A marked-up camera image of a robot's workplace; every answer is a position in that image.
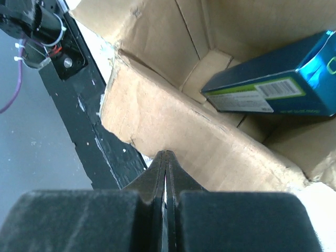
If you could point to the blue green product box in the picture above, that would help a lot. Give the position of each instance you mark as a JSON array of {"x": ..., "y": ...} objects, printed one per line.
[{"x": 296, "y": 79}]

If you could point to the brown cardboard express box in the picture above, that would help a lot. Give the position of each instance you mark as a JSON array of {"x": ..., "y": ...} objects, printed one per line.
[{"x": 165, "y": 52}]

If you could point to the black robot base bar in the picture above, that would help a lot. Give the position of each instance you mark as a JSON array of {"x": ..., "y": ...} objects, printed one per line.
[{"x": 76, "y": 86}]

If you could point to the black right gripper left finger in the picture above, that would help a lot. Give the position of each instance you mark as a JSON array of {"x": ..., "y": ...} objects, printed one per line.
[{"x": 130, "y": 219}]

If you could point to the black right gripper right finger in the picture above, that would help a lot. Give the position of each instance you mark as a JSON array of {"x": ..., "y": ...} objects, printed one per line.
[{"x": 199, "y": 220}]

